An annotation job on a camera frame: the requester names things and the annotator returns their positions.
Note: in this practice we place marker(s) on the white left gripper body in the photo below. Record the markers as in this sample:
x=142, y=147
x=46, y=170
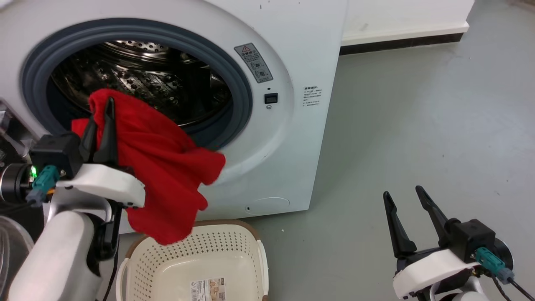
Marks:
x=104, y=184

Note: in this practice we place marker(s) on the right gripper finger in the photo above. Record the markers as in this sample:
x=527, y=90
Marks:
x=432, y=213
x=397, y=228

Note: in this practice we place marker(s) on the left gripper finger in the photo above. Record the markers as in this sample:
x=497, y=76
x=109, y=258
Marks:
x=108, y=133
x=88, y=140

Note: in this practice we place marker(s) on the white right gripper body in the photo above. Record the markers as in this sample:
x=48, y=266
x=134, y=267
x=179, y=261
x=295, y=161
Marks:
x=430, y=269

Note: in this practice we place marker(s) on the red garment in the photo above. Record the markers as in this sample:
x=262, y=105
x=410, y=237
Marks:
x=163, y=163

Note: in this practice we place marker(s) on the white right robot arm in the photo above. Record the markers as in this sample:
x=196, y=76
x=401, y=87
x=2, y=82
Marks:
x=468, y=292

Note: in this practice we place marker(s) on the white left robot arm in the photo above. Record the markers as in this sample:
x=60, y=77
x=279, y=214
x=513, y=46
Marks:
x=54, y=255

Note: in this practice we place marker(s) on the cream perforated laundry basket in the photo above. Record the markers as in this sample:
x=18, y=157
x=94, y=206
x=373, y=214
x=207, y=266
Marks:
x=175, y=267

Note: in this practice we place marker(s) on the white front-load washing machine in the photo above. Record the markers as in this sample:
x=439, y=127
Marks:
x=301, y=50

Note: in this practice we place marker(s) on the perforated steel drum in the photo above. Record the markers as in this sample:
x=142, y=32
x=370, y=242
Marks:
x=138, y=75

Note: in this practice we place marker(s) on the round white filter cover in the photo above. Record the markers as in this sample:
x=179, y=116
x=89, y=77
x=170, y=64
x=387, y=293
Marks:
x=267, y=205

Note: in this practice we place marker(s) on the grey rubber door gasket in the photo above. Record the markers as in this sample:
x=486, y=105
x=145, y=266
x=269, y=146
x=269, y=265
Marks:
x=240, y=79

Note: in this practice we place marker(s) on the paper product label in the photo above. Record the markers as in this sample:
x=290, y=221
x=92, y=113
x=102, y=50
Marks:
x=208, y=289

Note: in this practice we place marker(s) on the small printed text label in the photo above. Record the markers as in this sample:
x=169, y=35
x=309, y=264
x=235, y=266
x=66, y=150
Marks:
x=313, y=96

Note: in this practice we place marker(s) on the grey warning sticker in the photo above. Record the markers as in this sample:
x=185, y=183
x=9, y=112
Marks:
x=253, y=62

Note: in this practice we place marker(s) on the black door latch socket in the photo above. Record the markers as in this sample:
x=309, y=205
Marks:
x=271, y=98

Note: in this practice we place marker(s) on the white ledge with dark base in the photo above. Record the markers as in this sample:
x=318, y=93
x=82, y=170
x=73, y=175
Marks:
x=405, y=25

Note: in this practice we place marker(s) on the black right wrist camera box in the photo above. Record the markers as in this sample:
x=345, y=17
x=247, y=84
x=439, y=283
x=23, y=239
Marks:
x=471, y=238

